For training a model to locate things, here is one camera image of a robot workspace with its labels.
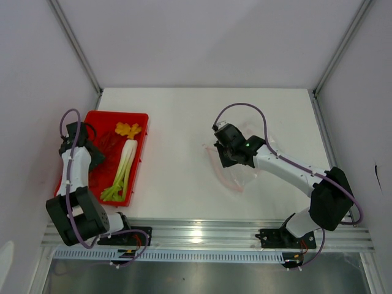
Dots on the clear zip top bag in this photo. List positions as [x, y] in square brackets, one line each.
[235, 178]

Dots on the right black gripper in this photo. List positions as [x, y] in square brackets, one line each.
[225, 163]

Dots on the green white toy celery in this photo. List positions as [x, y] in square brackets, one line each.
[118, 190]

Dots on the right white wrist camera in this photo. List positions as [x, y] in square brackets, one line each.
[219, 125]

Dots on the white slotted cable duct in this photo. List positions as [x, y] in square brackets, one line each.
[165, 255]

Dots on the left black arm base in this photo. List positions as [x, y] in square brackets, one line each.
[135, 239]

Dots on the red plastic tray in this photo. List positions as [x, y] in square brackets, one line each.
[99, 122]

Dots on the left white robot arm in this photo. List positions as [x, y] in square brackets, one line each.
[75, 212]

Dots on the left aluminium frame post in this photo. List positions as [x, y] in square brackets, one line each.
[67, 30]

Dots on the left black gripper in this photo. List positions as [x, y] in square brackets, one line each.
[99, 158]

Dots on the right aluminium frame post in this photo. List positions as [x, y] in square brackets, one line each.
[343, 44]

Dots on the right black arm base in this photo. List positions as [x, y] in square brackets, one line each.
[276, 238]

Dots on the aluminium mounting rail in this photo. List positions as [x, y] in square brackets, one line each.
[239, 235]

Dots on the yellow toy food piece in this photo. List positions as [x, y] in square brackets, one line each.
[126, 130]

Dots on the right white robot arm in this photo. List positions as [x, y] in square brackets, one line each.
[327, 189]

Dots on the aluminium frame post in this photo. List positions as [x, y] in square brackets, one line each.
[67, 30]
[343, 44]

